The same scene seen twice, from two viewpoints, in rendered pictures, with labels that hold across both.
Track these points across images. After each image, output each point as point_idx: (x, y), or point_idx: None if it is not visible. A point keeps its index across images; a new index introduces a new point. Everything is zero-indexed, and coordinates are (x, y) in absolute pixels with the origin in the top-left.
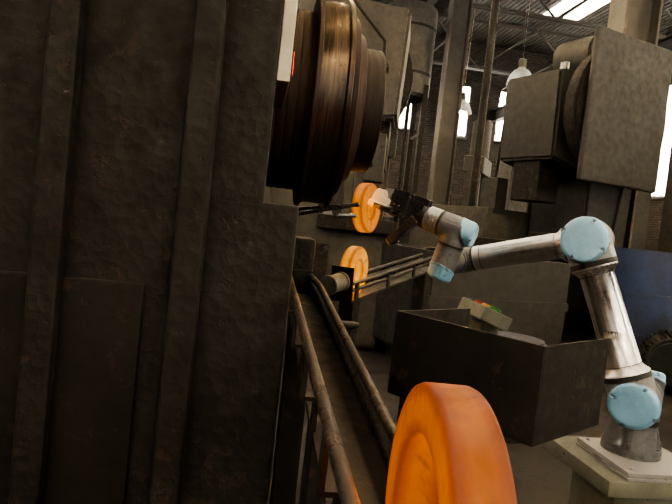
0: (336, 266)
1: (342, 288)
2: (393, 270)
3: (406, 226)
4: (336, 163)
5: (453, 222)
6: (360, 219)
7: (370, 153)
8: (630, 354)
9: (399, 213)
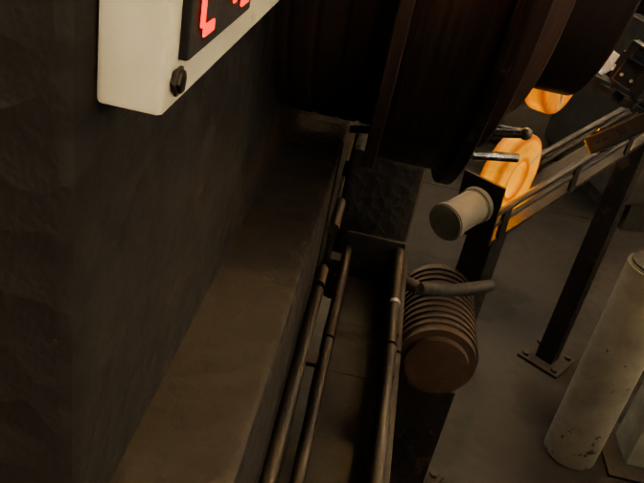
0: (472, 174)
1: (474, 225)
2: (588, 158)
3: (635, 127)
4: (462, 143)
5: None
6: (540, 95)
7: (580, 77)
8: None
9: (628, 98)
